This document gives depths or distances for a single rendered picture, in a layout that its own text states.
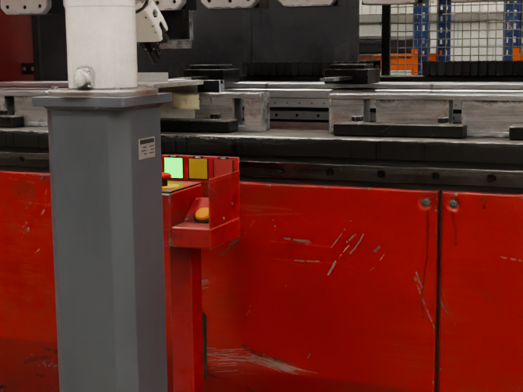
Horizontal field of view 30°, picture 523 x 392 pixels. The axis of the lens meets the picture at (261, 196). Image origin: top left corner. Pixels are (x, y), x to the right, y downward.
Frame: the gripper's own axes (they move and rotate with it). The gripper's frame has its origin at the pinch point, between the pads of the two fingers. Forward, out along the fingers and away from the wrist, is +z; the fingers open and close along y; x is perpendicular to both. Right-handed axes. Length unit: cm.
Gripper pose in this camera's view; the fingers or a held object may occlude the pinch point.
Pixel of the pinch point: (155, 54)
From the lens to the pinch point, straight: 244.2
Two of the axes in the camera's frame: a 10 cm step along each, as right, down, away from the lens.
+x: -2.9, 7.4, -6.0
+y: -9.2, -0.5, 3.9
